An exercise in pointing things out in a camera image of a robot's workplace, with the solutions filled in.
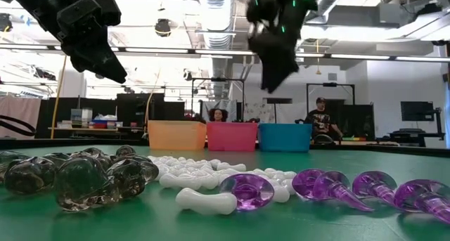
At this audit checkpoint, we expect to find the pink curtain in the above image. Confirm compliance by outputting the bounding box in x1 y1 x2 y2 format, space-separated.
0 95 42 141

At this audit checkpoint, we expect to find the pink plastic bin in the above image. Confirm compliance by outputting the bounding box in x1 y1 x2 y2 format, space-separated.
206 122 259 152

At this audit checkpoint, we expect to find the clear plastic storage box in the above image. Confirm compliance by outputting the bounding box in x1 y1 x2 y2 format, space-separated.
70 108 94 129

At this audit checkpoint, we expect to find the round black ceiling device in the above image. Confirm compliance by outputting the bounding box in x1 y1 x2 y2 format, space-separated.
154 18 172 38

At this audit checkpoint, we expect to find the black cable loop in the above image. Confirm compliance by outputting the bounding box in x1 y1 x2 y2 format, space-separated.
0 115 37 136

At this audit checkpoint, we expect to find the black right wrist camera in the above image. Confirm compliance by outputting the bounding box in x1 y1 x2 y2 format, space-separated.
242 0 281 24

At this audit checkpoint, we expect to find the black partition wall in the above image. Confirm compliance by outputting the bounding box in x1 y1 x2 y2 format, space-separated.
34 92 186 141

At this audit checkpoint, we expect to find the yellow extension cable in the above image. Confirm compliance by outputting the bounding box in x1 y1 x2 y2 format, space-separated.
51 54 68 140

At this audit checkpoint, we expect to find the green table mat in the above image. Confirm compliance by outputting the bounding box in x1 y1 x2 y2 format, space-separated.
0 145 450 241

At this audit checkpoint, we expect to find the black monitor stand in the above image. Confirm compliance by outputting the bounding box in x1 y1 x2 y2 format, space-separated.
434 107 446 141

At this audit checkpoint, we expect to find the black office desk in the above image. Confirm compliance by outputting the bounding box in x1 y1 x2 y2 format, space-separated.
375 127 447 149

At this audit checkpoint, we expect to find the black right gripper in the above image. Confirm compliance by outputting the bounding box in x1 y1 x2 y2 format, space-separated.
245 0 319 93

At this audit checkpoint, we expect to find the wooden shelf board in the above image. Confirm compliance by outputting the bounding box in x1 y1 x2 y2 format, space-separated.
48 126 146 133

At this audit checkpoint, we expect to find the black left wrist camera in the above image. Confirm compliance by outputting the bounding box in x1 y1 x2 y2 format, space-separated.
57 0 122 28

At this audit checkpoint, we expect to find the blue and red box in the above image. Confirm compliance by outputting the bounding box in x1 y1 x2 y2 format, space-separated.
91 114 119 130

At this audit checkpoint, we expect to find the orange plastic bin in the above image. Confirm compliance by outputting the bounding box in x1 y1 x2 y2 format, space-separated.
147 120 207 151

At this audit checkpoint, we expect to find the black computer monitor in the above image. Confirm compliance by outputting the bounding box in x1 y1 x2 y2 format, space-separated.
400 100 435 122

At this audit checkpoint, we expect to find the black table frame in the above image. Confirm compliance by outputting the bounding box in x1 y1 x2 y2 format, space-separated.
0 138 450 159

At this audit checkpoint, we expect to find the blue plastic bin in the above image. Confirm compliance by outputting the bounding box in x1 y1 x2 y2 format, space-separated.
258 123 312 153

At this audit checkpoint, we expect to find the grey cloth on frame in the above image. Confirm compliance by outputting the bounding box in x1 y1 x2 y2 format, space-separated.
202 99 237 121

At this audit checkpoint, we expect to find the person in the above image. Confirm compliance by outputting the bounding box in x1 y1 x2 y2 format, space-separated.
304 96 344 143
210 108 229 123

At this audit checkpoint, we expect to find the long ceiling light rail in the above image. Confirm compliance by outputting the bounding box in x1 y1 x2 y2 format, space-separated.
0 44 450 63

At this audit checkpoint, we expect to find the black metal rig frame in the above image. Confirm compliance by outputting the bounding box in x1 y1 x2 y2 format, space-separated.
191 77 246 119
306 82 356 119

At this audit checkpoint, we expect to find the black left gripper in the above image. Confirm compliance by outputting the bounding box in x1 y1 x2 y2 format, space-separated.
58 21 128 84

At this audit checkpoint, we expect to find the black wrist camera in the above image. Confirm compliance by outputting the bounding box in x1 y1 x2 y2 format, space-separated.
242 0 281 24
57 0 122 28

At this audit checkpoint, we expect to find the silver ceiling air duct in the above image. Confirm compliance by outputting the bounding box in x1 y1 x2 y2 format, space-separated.
195 0 236 98
305 0 352 24

